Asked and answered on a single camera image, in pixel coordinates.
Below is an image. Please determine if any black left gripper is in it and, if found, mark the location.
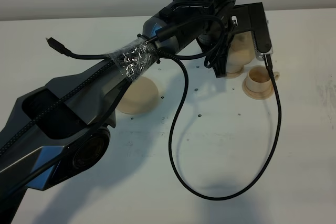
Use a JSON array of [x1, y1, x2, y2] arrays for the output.
[[197, 6, 236, 78]]

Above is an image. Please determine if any beige ceramic teapot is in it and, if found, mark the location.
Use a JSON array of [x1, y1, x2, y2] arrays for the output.
[[227, 31, 255, 66]]

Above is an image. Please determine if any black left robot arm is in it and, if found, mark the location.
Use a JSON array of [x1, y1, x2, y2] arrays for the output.
[[1, 0, 235, 223]]

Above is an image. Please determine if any large beige teapot saucer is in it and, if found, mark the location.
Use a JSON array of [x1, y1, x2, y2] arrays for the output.
[[117, 77, 159, 115]]

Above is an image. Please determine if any far beige cup saucer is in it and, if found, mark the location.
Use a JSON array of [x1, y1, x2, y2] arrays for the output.
[[225, 66, 244, 79]]

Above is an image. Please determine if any beige cup saucer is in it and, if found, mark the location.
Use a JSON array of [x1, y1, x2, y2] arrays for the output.
[[242, 80, 274, 100], [225, 66, 244, 79]]

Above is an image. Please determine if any far beige teacup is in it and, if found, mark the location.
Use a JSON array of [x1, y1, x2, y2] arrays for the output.
[[226, 63, 244, 74]]

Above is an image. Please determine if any beige teacup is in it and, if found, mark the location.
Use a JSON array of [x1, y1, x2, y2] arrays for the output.
[[245, 66, 272, 92], [226, 63, 244, 74]]

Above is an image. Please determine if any near beige teacup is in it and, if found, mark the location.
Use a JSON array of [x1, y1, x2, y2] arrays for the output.
[[245, 66, 272, 92]]

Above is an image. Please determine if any near beige cup saucer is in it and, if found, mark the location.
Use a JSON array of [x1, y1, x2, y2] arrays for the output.
[[242, 80, 274, 100]]

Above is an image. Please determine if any black loose plug cable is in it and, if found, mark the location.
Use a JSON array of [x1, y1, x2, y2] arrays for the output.
[[44, 16, 229, 69]]

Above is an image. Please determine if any black braided camera cable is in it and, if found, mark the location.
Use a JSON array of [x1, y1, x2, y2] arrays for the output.
[[0, 55, 283, 201]]

